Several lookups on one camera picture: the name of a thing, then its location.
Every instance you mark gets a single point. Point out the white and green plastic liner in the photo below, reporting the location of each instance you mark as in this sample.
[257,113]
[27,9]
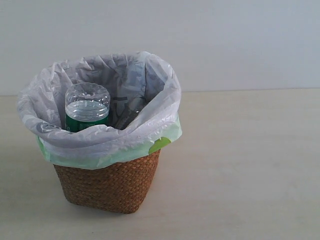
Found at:
[41,107]

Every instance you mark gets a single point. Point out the woven brown waste basket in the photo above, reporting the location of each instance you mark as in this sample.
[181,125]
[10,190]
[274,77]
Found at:
[118,188]

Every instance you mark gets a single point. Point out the clear bottle with red label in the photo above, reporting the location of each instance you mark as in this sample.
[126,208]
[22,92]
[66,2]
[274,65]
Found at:
[131,110]

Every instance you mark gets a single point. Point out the clear bottle with green label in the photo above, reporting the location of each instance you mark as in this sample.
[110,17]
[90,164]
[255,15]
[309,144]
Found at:
[86,105]

